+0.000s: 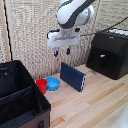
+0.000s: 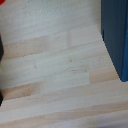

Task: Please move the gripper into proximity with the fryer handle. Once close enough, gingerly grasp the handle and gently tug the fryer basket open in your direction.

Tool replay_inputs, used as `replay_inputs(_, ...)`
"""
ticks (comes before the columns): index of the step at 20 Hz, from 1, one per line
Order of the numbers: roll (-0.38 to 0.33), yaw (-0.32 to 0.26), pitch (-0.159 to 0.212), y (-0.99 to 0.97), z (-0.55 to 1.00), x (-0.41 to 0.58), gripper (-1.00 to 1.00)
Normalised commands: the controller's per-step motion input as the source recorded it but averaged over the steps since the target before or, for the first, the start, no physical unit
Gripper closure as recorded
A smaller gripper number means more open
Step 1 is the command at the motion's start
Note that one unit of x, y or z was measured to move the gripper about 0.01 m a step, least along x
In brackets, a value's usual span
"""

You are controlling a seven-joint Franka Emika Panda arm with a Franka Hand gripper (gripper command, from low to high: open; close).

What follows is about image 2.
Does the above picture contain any blue box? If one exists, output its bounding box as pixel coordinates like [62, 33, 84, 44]
[100, 0, 128, 83]

